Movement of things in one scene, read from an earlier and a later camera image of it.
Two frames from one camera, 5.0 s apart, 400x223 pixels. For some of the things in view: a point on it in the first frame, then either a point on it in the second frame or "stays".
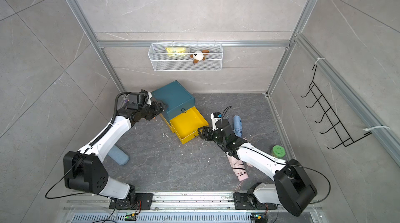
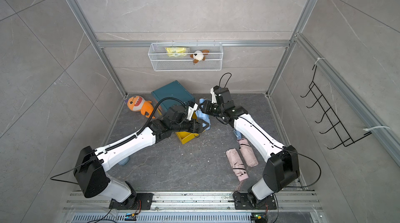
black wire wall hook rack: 344,137 stays
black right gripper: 206,129 → 208,105
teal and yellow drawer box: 181,115 stays
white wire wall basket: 186,56 stays
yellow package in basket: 176,51 stays
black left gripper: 157,111 → 198,128
